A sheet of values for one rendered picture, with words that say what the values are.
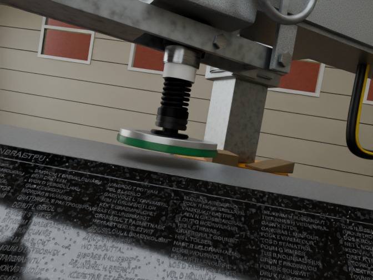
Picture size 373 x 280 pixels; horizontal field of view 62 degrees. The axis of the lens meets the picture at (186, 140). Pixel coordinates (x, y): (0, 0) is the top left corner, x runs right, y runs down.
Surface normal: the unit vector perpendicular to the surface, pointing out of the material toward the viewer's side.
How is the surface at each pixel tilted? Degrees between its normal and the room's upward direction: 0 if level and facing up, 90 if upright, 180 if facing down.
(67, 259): 45
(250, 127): 90
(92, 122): 90
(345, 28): 90
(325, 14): 90
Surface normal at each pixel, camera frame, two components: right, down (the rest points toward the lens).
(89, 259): 0.07, -0.67
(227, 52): 0.41, 0.11
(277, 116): -0.17, 0.02
